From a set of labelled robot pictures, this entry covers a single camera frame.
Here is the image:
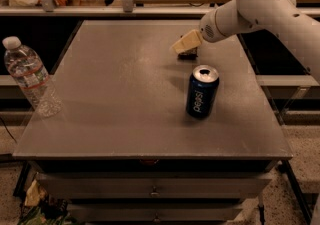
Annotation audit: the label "clear plastic water bottle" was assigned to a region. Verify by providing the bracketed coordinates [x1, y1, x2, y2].
[2, 36, 62, 117]

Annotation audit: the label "grey drawer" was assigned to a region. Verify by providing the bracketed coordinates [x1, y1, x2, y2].
[36, 173, 271, 199]
[68, 202, 242, 222]

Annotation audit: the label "upper grey drawer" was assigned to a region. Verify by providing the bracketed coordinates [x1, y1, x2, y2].
[36, 173, 271, 199]

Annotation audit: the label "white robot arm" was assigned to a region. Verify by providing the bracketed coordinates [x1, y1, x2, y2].
[171, 0, 320, 81]

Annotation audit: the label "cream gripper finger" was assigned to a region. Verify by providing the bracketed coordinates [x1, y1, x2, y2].
[170, 29, 203, 54]

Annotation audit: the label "lower grey drawer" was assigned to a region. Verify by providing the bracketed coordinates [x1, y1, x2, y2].
[68, 202, 242, 222]

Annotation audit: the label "snack bags on floor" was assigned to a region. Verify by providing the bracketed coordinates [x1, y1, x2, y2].
[17, 180, 82, 225]

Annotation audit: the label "blue pepsi can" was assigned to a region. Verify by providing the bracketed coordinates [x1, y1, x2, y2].
[186, 65, 220, 119]

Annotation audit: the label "black rxbar chocolate wrapper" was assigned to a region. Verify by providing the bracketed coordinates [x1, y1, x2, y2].
[178, 48, 198, 60]

